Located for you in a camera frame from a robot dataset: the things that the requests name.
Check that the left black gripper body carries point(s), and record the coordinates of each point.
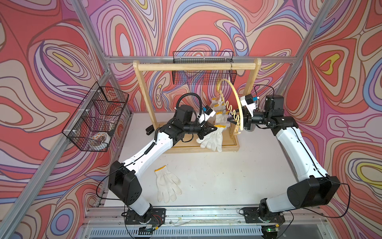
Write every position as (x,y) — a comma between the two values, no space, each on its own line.
(191,128)

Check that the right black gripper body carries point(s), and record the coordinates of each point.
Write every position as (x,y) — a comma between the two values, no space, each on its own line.
(258,118)

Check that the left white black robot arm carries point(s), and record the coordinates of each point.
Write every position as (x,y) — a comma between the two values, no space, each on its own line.
(124,176)

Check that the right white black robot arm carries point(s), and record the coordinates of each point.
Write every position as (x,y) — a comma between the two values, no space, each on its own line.
(314,186)

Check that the black object behind rack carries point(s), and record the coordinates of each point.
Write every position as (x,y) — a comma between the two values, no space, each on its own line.
(150,130)

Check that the tape roll in basket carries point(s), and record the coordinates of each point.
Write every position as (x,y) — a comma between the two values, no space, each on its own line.
(99,140)

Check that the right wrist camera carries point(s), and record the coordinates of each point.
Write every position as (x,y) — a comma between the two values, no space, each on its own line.
(250,102)

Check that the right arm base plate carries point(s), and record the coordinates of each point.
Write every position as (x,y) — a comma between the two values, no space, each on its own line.
(259,215)

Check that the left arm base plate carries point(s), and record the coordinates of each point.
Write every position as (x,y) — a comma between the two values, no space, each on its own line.
(154,216)

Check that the side black wire basket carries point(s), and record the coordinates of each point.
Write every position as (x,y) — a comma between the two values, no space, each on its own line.
(99,111)

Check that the aluminium front rail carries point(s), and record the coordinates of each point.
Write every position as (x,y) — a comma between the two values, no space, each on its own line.
(205,222)

